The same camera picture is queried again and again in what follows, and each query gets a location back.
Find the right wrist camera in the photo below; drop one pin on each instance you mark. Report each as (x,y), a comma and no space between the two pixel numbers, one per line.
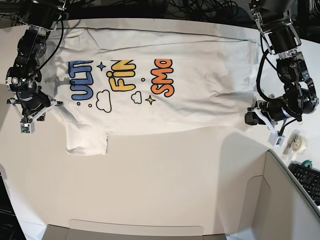
(27,128)

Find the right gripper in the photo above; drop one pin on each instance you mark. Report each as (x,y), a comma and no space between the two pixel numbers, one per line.
(33,106)

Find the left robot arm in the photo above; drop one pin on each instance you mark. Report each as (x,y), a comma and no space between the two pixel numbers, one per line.
(277,32)

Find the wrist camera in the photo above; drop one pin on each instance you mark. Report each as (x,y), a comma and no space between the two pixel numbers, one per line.
(27,128)
(276,140)

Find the green tape roll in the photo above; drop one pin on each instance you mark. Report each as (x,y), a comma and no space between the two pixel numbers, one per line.
(307,164)

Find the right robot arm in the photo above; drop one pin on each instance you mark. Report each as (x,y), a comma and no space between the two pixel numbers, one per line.
(24,77)

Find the beige cardboard box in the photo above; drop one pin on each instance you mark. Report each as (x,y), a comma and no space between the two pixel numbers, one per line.
(273,207)

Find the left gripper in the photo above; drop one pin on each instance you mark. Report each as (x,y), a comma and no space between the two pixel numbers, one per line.
(274,112)

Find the black computer keyboard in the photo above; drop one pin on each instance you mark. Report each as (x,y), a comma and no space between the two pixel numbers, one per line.
(309,178)

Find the white printed t-shirt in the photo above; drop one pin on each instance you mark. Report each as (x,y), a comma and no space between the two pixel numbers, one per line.
(121,82)

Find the black monitor corner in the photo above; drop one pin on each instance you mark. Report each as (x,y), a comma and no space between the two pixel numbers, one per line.
(10,228)

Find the clear tape dispenser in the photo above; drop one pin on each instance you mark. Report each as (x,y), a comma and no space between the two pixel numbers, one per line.
(296,145)

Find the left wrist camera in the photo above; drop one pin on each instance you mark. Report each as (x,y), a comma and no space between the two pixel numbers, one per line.
(276,140)

